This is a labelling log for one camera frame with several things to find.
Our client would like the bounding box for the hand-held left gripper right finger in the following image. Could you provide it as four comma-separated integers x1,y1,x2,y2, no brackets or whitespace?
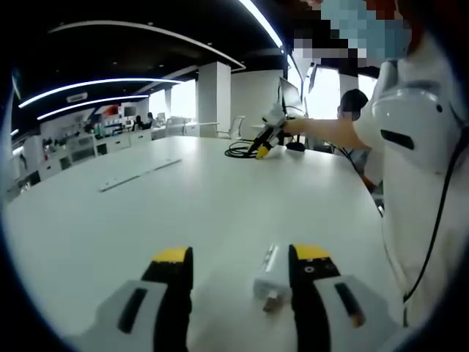
288,243,400,352

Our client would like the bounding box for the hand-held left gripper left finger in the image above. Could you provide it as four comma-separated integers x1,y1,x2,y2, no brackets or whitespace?
78,246,194,352

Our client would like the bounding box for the black Type-C cable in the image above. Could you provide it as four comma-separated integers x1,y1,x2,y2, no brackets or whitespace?
224,139,262,159

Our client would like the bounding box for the white charger adapter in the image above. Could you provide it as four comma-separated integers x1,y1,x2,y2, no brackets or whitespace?
254,243,290,314

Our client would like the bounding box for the white desk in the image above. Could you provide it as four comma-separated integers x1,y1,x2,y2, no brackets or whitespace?
1,134,404,352

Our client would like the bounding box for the computer monitor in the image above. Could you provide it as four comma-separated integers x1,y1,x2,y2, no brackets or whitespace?
278,76,307,111

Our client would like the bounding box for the white office chair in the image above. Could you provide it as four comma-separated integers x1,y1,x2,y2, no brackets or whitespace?
218,115,245,139

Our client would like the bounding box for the white square pillar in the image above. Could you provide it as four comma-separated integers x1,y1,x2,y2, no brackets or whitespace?
197,61,232,128

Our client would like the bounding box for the long ceiling light strip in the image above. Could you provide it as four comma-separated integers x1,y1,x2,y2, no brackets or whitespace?
237,0,283,48
36,94,150,121
18,78,184,109

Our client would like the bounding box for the white chest device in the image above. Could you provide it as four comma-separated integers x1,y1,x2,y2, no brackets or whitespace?
370,82,462,175

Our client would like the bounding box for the row of white cabinets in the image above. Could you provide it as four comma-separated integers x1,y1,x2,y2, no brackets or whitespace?
36,128,153,173

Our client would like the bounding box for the black chest device cable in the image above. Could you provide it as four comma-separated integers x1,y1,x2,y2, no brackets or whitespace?
402,126,469,304

